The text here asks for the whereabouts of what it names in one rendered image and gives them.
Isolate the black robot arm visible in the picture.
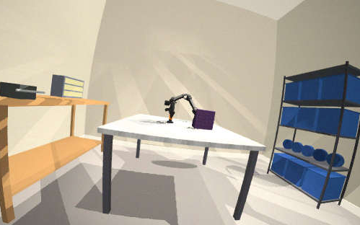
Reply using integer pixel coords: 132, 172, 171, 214
164, 94, 198, 114

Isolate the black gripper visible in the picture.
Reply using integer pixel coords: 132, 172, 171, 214
169, 106, 175, 119

